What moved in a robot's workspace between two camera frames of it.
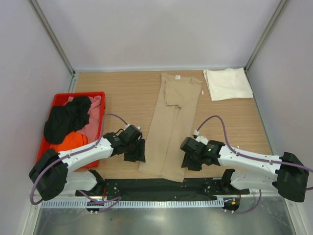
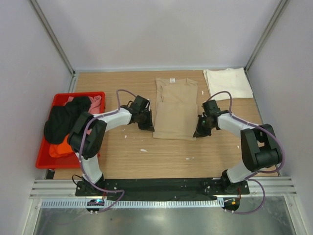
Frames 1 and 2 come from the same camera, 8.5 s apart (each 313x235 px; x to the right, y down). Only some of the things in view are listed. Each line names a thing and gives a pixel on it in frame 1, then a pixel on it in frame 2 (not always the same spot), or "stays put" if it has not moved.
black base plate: (159, 189) stays put
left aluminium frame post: (52, 35) stays put
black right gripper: (191, 166) → (200, 132)
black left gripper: (140, 156) → (148, 126)
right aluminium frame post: (282, 6) stays put
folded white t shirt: (228, 83) stays put
